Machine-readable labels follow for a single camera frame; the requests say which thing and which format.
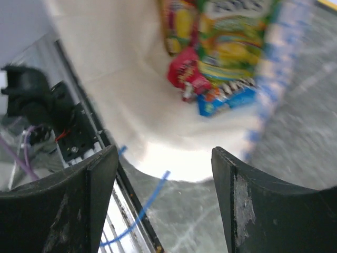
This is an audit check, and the orange yellow snack bag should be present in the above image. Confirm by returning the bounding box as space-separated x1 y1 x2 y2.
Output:
157 1 198 56

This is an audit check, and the green Fox's candy bag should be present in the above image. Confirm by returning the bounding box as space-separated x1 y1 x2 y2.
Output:
197 0 278 85

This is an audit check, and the checkered paper bag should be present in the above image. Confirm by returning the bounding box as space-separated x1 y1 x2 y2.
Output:
45 1 313 182

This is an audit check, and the blue M&M's bag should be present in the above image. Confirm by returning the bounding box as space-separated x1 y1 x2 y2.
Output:
197 87 256 117

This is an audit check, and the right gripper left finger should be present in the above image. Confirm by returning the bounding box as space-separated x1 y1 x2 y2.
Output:
1 145 118 252

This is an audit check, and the red Skittles bag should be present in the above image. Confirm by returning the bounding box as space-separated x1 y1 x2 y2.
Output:
167 47 212 102

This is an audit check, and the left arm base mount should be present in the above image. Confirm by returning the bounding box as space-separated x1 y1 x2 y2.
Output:
50 81 104 167

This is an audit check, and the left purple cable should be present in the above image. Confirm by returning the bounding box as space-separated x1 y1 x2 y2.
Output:
0 123 43 182

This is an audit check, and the aluminium frame rail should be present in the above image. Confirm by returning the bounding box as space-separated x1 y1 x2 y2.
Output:
53 39 165 252

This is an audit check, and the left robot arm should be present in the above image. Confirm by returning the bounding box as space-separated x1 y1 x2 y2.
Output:
1 65 75 142

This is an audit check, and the small whiteboard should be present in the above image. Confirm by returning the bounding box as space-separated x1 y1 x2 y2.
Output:
316 0 337 13

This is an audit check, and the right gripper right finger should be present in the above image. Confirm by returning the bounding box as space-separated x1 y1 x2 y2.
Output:
211 147 336 252

